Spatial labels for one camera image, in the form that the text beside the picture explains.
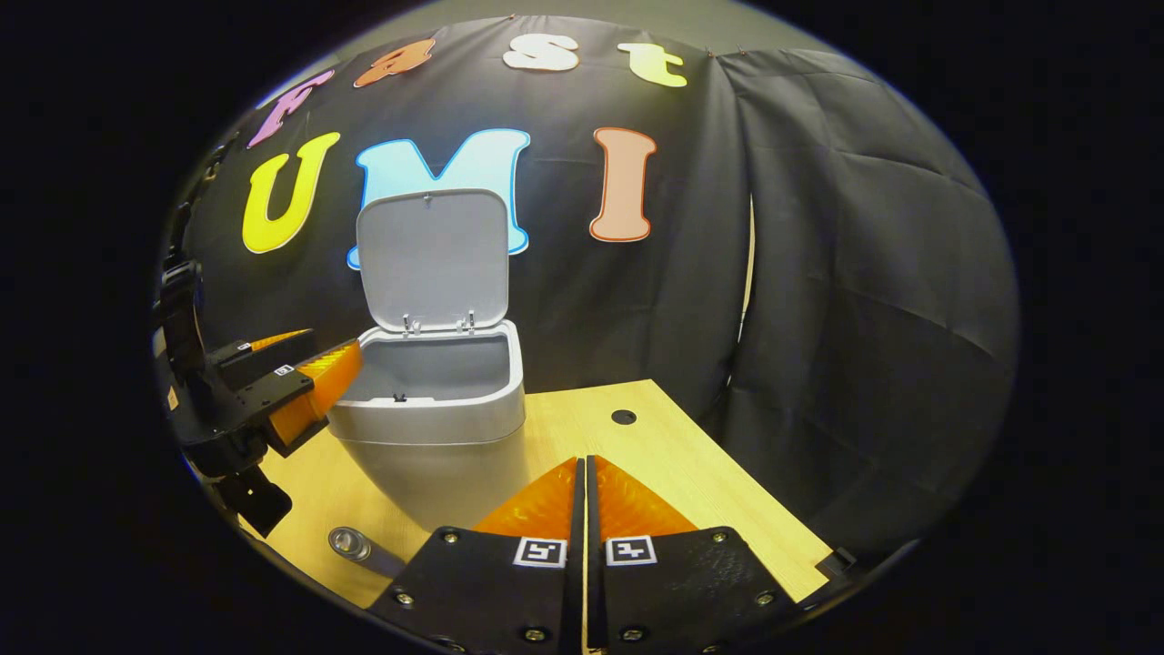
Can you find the blue pop can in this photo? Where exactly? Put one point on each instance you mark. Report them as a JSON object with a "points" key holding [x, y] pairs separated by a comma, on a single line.
{"points": [[364, 550]]}

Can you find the black backdrop cloth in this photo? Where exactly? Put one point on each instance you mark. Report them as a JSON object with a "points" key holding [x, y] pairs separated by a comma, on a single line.
{"points": [[818, 273]]}

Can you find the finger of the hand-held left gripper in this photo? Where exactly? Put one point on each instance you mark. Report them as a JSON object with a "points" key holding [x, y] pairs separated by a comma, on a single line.
{"points": [[314, 391], [264, 355]]}

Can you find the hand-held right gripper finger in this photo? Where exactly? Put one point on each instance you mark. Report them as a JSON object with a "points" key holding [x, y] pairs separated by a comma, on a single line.
{"points": [[576, 591], [594, 591]]}

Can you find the white desktop garbage bin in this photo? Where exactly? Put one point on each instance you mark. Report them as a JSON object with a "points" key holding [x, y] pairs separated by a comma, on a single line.
{"points": [[436, 418]]}

